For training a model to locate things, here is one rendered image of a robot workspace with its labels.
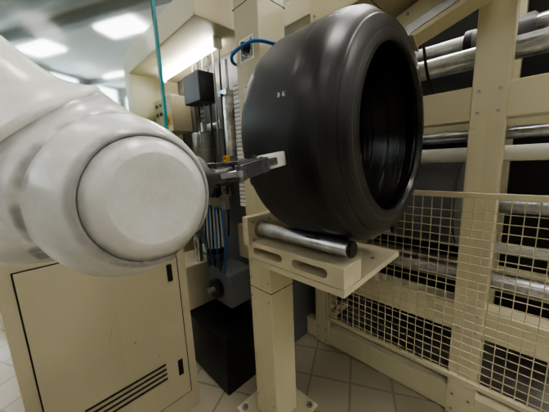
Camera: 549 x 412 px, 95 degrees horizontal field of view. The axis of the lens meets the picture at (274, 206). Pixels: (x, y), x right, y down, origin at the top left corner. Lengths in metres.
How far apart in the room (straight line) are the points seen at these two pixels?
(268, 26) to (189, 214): 0.92
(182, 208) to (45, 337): 1.00
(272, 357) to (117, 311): 0.62
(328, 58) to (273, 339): 0.98
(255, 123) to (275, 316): 0.76
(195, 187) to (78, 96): 0.09
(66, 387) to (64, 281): 0.36
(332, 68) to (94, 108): 0.44
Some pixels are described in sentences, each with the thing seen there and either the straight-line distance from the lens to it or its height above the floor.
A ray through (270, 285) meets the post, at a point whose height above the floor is 0.66.
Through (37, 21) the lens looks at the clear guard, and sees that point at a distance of 1.14.
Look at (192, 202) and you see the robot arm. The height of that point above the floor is 1.10.
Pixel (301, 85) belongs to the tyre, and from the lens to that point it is 0.55.
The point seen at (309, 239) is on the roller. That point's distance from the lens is 0.72.
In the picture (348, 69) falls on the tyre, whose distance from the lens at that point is 0.56.
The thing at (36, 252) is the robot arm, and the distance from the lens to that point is 0.35.
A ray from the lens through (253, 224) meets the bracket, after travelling 0.86.
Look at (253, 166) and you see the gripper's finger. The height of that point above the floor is 1.12.
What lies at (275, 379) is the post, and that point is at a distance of 1.27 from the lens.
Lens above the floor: 1.13
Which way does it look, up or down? 10 degrees down
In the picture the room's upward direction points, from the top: 2 degrees counter-clockwise
